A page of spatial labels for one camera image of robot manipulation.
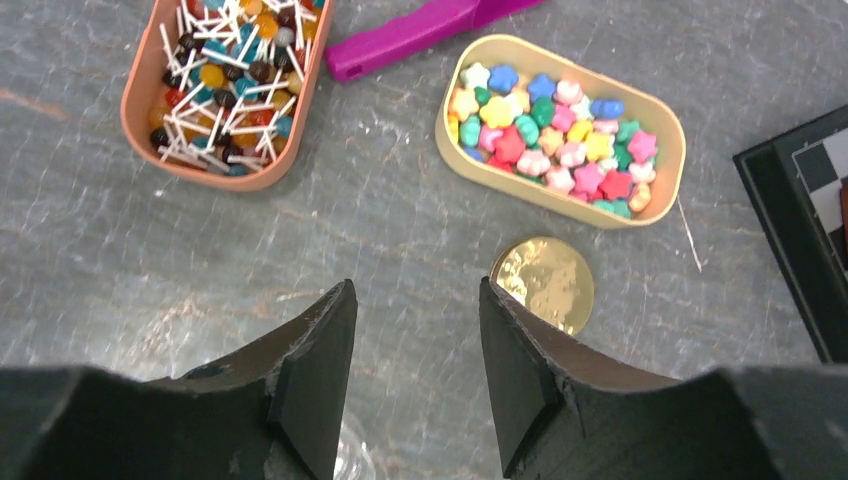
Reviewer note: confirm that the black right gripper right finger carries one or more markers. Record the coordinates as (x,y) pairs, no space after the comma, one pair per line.
(562,410)

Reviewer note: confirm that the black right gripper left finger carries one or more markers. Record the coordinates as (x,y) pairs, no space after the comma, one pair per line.
(269,410)

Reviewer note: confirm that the beige tray of star candies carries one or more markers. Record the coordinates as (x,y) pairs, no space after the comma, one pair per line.
(522,120)

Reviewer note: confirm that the orange tray of lollipops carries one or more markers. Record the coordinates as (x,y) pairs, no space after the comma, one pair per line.
(219,91)

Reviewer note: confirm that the magenta plastic scoop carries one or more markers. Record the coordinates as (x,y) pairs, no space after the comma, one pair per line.
(403,36)

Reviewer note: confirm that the clear round plastic jar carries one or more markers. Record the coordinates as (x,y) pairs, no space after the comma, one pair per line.
(353,459)

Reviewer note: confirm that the gold round lid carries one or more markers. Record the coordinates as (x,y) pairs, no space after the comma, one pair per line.
(550,278)

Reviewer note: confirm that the black white chessboard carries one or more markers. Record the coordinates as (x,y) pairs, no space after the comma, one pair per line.
(797,184)

